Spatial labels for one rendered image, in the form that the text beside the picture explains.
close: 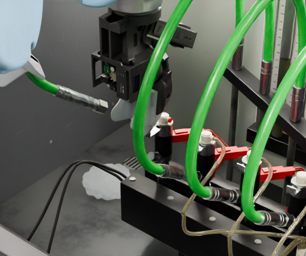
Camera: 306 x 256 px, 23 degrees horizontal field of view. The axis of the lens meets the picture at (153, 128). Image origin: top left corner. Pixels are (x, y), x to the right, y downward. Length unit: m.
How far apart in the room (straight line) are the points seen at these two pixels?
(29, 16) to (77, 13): 0.89
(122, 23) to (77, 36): 0.46
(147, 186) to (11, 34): 0.75
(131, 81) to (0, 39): 0.54
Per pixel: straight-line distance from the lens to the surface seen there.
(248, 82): 1.23
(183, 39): 1.06
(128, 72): 0.98
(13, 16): 0.47
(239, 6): 1.21
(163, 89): 1.03
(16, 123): 1.36
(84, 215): 1.37
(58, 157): 1.48
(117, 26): 0.95
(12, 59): 0.47
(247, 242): 1.09
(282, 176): 1.09
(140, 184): 1.19
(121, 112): 1.07
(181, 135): 1.15
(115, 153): 1.52
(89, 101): 1.14
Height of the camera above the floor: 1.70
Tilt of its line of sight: 33 degrees down
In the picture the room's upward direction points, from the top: straight up
